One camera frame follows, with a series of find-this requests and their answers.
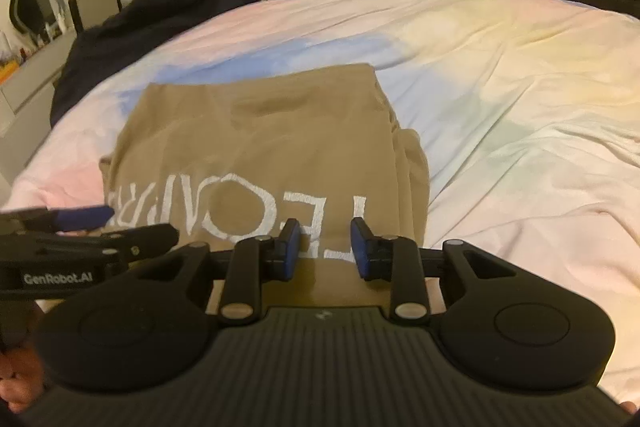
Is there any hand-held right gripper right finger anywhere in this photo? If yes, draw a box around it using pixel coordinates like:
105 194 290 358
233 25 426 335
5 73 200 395
350 217 518 327

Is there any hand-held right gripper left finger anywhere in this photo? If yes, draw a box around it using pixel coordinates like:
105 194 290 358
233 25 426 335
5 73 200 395
145 218 302 327

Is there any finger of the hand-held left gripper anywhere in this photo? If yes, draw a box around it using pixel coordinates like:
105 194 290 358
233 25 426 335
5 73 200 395
0 205 115 234
60 227 180 261

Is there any tan printed t-shirt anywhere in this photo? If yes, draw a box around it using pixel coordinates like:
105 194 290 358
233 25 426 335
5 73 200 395
100 63 432 308

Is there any person's left hand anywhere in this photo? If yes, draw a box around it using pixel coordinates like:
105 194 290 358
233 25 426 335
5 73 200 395
0 347 45 414

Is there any white dressing table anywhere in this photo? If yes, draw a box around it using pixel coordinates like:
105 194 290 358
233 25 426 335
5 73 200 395
0 31 77 135

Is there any orange box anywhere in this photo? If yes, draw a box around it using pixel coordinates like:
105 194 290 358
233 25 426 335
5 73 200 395
0 59 22 86

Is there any pastel bed sheet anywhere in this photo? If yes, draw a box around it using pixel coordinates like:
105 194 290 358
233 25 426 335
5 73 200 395
10 0 640 410

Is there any dark blanket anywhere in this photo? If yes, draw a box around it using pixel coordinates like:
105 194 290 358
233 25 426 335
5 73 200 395
50 0 262 128

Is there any white backed chair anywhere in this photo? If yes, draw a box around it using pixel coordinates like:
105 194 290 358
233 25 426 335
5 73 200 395
67 0 124 36

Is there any wavy vanity mirror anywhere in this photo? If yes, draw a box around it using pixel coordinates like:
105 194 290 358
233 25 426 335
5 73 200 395
10 0 59 38

